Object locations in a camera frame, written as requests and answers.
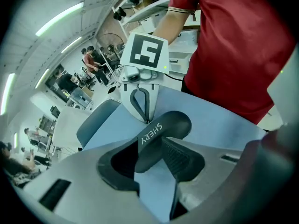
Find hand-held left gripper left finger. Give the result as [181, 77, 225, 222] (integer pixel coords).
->
[22, 138, 170, 224]

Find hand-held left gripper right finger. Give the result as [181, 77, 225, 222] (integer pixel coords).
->
[161, 136, 246, 216]

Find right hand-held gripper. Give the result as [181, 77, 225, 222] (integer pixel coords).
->
[119, 31, 169, 124]

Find black glasses case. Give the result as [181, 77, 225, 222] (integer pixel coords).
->
[134, 111, 192, 174]

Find person's right forearm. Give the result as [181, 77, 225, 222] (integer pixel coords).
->
[151, 7, 196, 47]

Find blue table mat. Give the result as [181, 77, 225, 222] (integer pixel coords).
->
[83, 85, 267, 223]

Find black floor fan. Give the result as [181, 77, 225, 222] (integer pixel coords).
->
[95, 33, 126, 56]

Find white storage shelf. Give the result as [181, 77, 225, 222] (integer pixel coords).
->
[111, 0, 202, 76]

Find person's red shirt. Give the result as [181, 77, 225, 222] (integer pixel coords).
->
[168, 0, 299, 126]

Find ceiling tube lights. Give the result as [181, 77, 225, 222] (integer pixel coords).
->
[0, 1, 85, 149]

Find grey fisheye camera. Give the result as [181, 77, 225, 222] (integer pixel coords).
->
[125, 66, 141, 82]

